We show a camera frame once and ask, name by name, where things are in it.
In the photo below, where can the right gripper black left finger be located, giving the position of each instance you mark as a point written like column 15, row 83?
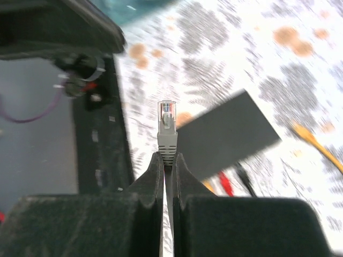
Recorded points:
column 127, row 223

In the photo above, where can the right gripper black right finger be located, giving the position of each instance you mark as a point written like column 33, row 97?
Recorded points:
column 210, row 225

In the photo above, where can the black network switch box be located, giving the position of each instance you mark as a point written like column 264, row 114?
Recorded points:
column 231, row 132

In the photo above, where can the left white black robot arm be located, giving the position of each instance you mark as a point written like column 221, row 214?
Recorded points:
column 75, row 35

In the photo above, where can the floral patterned table mat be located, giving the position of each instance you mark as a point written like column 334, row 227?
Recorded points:
column 286, row 54

